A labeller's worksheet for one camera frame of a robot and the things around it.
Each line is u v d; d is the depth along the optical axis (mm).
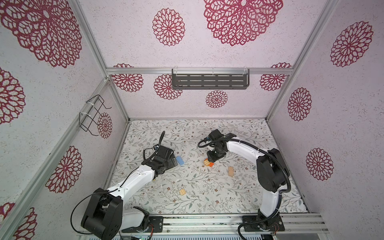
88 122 761
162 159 660
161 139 674
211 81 994
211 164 907
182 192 834
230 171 920
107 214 406
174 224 755
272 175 502
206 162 900
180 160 973
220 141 697
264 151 522
